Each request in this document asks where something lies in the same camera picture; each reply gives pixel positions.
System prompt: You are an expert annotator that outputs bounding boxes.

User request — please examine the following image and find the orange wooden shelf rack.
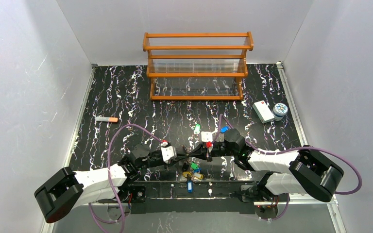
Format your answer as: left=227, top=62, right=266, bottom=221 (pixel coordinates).
left=142, top=31, right=254, bottom=101

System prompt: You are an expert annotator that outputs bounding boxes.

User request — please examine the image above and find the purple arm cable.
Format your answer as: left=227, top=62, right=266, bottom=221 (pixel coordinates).
left=212, top=114, right=362, bottom=222
left=88, top=124, right=168, bottom=233

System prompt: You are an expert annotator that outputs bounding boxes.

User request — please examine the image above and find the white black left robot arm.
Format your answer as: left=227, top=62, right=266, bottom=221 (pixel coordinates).
left=34, top=142, right=187, bottom=223

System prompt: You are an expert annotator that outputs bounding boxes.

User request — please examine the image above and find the yellow key tag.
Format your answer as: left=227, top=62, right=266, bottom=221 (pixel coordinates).
left=192, top=173, right=204, bottom=181

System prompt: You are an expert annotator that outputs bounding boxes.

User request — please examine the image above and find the blue white round tin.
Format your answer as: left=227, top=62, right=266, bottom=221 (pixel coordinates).
left=272, top=103, right=288, bottom=121

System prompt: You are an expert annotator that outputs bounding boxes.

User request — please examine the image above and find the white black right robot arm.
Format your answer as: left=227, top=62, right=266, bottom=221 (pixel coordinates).
left=187, top=129, right=344, bottom=202

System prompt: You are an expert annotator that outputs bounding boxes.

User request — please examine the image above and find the blue key tag with key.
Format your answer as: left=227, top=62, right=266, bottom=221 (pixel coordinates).
left=220, top=126, right=230, bottom=133

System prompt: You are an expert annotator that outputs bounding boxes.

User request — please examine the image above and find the white rectangular box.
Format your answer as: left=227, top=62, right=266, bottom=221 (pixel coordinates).
left=252, top=100, right=274, bottom=124

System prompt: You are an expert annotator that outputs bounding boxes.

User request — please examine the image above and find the green key tag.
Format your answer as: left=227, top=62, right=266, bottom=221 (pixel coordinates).
left=194, top=124, right=201, bottom=134
left=190, top=163, right=199, bottom=170

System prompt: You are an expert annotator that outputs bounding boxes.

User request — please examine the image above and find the cluster of tagged keys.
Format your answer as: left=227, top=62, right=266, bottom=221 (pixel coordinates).
left=182, top=161, right=203, bottom=182

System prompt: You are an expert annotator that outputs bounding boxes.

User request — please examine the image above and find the orange grey marker pen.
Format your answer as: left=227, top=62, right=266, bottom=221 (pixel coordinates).
left=95, top=116, right=119, bottom=123

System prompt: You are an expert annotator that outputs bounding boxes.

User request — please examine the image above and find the blue key tag front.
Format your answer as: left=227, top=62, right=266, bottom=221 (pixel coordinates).
left=187, top=181, right=194, bottom=193

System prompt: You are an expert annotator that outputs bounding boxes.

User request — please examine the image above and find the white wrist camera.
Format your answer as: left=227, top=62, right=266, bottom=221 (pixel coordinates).
left=161, top=146, right=177, bottom=164
left=199, top=131, right=213, bottom=143

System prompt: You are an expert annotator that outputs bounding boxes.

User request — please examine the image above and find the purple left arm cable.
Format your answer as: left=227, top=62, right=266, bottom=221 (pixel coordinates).
left=88, top=124, right=168, bottom=233

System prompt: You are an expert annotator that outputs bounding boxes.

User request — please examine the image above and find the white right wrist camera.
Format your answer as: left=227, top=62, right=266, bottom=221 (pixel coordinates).
left=199, top=131, right=213, bottom=143

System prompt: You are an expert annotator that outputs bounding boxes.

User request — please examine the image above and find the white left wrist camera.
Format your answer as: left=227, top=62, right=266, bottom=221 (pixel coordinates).
left=161, top=146, right=177, bottom=164

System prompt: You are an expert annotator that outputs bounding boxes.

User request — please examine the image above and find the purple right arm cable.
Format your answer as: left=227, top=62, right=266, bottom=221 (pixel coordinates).
left=212, top=114, right=362, bottom=222

